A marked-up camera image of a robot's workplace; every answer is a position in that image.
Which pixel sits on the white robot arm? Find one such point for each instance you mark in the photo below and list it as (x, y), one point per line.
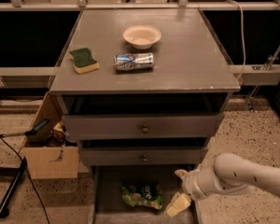
(229, 174)

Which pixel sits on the black floor bar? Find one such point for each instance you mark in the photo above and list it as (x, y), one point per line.
(17, 174)

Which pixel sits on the cardboard box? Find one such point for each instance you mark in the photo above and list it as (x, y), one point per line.
(49, 162)

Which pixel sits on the top grey drawer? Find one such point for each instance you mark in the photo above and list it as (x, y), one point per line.
(99, 127)

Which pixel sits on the bottom grey drawer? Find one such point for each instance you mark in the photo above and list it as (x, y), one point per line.
(109, 207)

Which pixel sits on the items in cardboard box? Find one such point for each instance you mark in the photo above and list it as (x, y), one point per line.
(57, 136)

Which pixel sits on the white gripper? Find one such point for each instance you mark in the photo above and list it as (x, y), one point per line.
(189, 184)

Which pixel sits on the grey drawer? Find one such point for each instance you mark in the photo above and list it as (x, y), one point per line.
(142, 156)
(99, 127)
(109, 207)

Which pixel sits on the crushed silver blue can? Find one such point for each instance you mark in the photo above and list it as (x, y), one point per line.
(134, 61)

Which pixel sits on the green rice chip bag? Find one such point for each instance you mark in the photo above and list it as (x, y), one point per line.
(148, 195)

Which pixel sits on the middle grey drawer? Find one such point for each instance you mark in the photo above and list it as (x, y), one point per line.
(142, 156)

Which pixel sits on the grey drawer cabinet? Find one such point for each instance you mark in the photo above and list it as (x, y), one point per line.
(190, 75)

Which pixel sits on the green yellow sponge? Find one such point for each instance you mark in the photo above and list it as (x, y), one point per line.
(83, 61)

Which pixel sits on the black handled tool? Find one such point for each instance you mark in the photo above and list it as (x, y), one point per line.
(41, 124)

